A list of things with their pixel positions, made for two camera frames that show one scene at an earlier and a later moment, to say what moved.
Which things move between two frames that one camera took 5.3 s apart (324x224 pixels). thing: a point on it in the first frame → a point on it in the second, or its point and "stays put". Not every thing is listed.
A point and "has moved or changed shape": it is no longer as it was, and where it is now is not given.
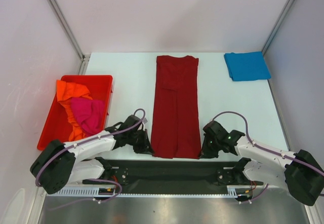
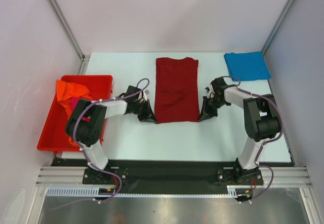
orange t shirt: [66, 91] stays put
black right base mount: [234, 176] stays put
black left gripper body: [138, 140] → [142, 109]
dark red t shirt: [176, 132] has moved or changed shape
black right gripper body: [209, 148] → [210, 105]
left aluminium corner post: [56, 9] stays put
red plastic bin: [57, 125] stays put
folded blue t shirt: [247, 66] stays put
